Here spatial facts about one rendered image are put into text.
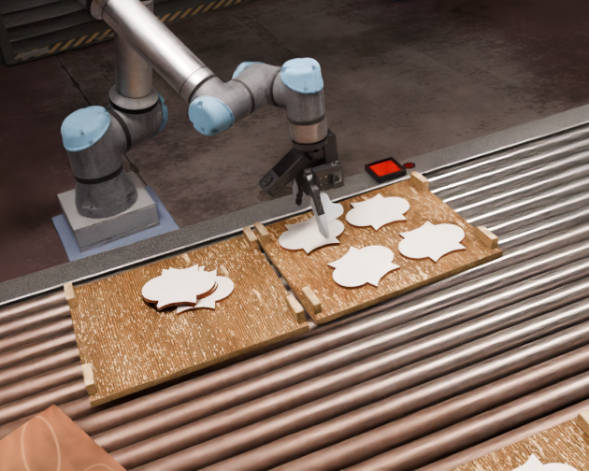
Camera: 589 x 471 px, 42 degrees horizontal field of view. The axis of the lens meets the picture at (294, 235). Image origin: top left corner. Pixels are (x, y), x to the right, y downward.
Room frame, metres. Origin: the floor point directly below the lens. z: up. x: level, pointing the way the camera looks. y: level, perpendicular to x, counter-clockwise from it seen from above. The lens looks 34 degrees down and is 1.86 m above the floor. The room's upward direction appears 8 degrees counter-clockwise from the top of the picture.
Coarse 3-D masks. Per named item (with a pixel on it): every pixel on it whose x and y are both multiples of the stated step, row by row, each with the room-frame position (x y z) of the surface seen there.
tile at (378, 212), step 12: (360, 204) 1.45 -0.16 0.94; (372, 204) 1.44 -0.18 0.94; (384, 204) 1.43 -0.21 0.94; (396, 204) 1.42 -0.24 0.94; (408, 204) 1.42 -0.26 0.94; (348, 216) 1.40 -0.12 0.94; (360, 216) 1.40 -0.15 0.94; (372, 216) 1.39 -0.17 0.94; (384, 216) 1.38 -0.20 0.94; (396, 216) 1.38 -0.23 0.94; (360, 228) 1.36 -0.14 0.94; (372, 228) 1.35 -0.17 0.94
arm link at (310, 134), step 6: (324, 120) 1.35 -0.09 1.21; (294, 126) 1.34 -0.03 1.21; (300, 126) 1.33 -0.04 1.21; (306, 126) 1.33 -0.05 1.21; (312, 126) 1.33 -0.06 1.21; (318, 126) 1.33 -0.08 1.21; (324, 126) 1.34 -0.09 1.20; (294, 132) 1.34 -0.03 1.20; (300, 132) 1.33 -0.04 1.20; (306, 132) 1.33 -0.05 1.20; (312, 132) 1.33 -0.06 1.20; (318, 132) 1.33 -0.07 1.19; (324, 132) 1.34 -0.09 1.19; (294, 138) 1.34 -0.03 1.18; (300, 138) 1.33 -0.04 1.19; (306, 138) 1.33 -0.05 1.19; (312, 138) 1.33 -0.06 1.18; (318, 138) 1.33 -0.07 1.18; (306, 144) 1.33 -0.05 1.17
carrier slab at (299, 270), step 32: (384, 192) 1.50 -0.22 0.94; (416, 192) 1.48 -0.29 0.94; (416, 224) 1.34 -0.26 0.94; (288, 256) 1.30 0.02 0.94; (320, 256) 1.28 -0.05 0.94; (448, 256) 1.22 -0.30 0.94; (480, 256) 1.20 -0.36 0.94; (320, 288) 1.18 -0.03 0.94; (384, 288) 1.15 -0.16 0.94; (416, 288) 1.15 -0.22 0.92; (320, 320) 1.09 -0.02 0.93
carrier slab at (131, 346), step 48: (240, 240) 1.38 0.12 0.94; (96, 288) 1.28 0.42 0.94; (240, 288) 1.21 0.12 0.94; (96, 336) 1.13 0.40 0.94; (144, 336) 1.11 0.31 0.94; (192, 336) 1.09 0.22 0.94; (240, 336) 1.07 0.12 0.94; (288, 336) 1.06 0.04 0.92; (96, 384) 1.00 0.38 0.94; (144, 384) 0.98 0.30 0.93
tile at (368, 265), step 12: (348, 252) 1.27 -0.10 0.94; (360, 252) 1.26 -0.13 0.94; (372, 252) 1.26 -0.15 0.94; (384, 252) 1.25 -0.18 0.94; (336, 264) 1.23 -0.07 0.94; (348, 264) 1.23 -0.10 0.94; (360, 264) 1.22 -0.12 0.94; (372, 264) 1.21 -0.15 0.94; (384, 264) 1.21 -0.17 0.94; (336, 276) 1.20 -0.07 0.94; (348, 276) 1.19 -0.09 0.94; (360, 276) 1.18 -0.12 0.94; (372, 276) 1.18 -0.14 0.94; (384, 276) 1.18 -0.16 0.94; (348, 288) 1.16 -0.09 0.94
